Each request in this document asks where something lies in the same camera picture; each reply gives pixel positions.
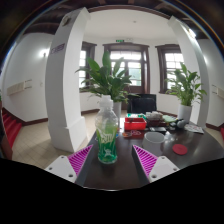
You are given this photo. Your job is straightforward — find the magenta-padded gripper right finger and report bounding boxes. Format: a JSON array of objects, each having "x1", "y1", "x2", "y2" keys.
[{"x1": 131, "y1": 144, "x2": 181, "y2": 185}]

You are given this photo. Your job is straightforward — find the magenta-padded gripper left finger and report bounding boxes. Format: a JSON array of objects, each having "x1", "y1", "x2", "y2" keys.
[{"x1": 44, "y1": 143, "x2": 95, "y2": 186}]

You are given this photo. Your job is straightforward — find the clear green-labelled drink bottle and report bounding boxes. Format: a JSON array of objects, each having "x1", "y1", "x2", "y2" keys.
[{"x1": 94, "y1": 94, "x2": 120, "y2": 165}]

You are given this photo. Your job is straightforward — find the flat round red coaster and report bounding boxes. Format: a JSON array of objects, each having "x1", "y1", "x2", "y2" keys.
[{"x1": 171, "y1": 143, "x2": 189, "y2": 156}]

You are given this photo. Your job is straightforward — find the white cup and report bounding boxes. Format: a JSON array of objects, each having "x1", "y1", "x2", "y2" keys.
[{"x1": 142, "y1": 131, "x2": 166, "y2": 156}]

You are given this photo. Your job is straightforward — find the black flat device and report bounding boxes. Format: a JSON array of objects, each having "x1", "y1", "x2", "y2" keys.
[{"x1": 148, "y1": 126, "x2": 168, "y2": 134}]

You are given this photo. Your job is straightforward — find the dark grey round objects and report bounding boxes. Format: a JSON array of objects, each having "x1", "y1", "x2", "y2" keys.
[{"x1": 168, "y1": 118, "x2": 189, "y2": 131}]

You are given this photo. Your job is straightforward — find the printed paper sheet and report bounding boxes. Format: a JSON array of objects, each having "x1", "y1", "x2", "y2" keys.
[{"x1": 184, "y1": 123, "x2": 205, "y2": 135}]

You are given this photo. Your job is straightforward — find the brown box of white jars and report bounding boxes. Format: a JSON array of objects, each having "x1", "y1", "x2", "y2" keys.
[{"x1": 145, "y1": 111, "x2": 165, "y2": 128}]

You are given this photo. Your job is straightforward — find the red plastic box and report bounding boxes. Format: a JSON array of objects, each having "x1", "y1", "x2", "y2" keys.
[{"x1": 123, "y1": 117, "x2": 148, "y2": 132}]

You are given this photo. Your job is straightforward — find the green flat box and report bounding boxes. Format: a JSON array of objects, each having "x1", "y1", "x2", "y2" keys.
[{"x1": 126, "y1": 113, "x2": 148, "y2": 121}]

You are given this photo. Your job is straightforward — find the red carpeted staircase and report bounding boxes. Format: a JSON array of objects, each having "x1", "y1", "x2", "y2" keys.
[{"x1": 1, "y1": 108, "x2": 23, "y2": 149}]

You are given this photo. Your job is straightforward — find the green plant in white pot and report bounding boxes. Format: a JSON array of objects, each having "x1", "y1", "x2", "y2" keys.
[
  {"x1": 164, "y1": 62, "x2": 208, "y2": 124},
  {"x1": 74, "y1": 51, "x2": 141, "y2": 120}
]

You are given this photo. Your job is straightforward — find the dark wooden double door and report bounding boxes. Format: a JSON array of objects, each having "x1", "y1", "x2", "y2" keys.
[{"x1": 103, "y1": 42, "x2": 151, "y2": 95}]

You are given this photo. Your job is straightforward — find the dark-framed window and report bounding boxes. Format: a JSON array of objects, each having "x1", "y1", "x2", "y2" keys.
[
  {"x1": 79, "y1": 41, "x2": 98, "y2": 89},
  {"x1": 155, "y1": 43, "x2": 185, "y2": 95}
]

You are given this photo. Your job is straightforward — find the purple pillar sign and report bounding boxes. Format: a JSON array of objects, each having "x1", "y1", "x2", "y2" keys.
[{"x1": 50, "y1": 43, "x2": 66, "y2": 55}]

